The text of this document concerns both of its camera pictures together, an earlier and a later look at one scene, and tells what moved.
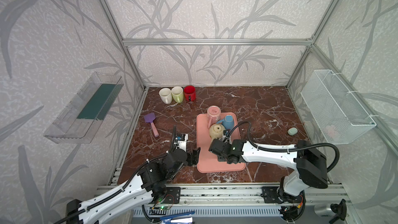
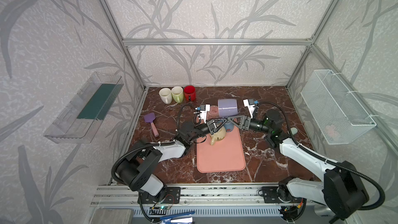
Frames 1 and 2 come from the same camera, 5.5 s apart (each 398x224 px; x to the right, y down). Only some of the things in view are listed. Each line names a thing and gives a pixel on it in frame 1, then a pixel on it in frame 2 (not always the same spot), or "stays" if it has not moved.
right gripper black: x=214 y=146 to x=244 y=123
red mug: x=190 y=92 stays
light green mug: x=177 y=93 stays
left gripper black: x=193 y=157 to x=210 y=126
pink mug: x=213 y=114 stays
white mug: x=166 y=95 stays
